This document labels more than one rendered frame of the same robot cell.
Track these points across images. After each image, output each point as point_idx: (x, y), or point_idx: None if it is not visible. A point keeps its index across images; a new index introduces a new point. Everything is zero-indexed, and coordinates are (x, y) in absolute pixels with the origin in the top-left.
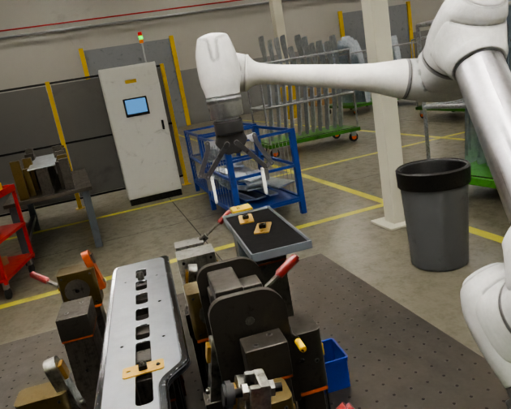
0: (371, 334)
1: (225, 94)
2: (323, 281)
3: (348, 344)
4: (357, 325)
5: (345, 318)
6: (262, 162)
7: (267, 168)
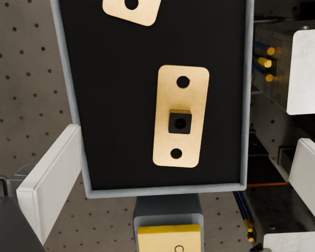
0: (25, 66)
1: None
2: (55, 230)
3: (60, 56)
4: (37, 98)
5: (49, 121)
6: None
7: None
